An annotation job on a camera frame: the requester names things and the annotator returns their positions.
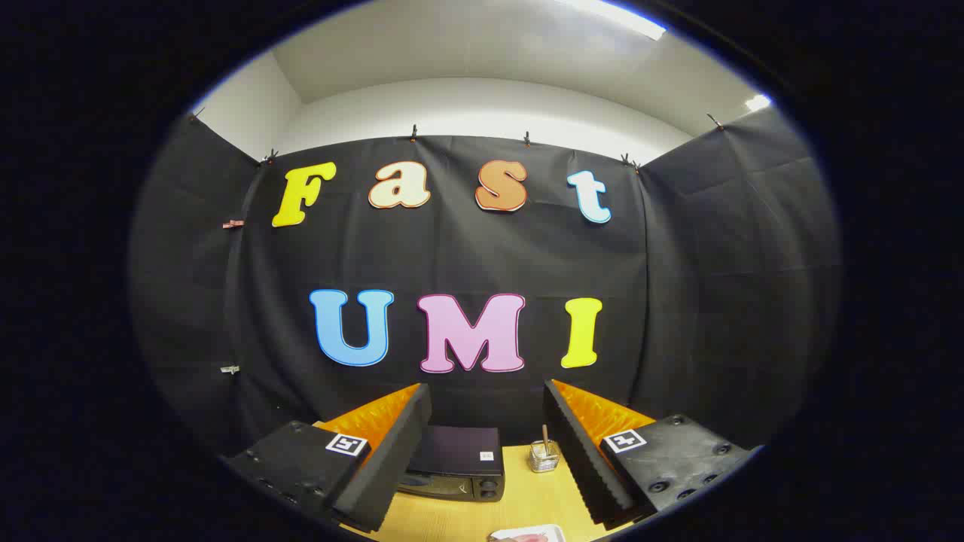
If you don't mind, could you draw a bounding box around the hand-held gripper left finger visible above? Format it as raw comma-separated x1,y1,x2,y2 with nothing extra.
223,382,433,534

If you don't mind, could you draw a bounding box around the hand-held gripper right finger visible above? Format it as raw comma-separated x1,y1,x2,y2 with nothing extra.
544,379,761,528

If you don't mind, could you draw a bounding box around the glass toaster oven door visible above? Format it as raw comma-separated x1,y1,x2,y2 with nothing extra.
399,473,475,499

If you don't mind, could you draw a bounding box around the black toaster oven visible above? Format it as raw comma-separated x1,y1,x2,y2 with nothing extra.
397,425,505,503

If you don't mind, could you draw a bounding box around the white square plate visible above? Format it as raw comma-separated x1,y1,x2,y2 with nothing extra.
488,525,567,542

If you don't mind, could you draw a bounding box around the row of black cloth clips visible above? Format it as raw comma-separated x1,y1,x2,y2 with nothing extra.
188,108,725,171

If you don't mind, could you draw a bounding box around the long ceiling light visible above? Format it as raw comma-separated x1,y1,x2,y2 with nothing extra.
557,0,667,41

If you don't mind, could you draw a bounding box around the metal wire basket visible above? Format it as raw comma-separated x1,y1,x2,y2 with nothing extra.
528,440,561,473

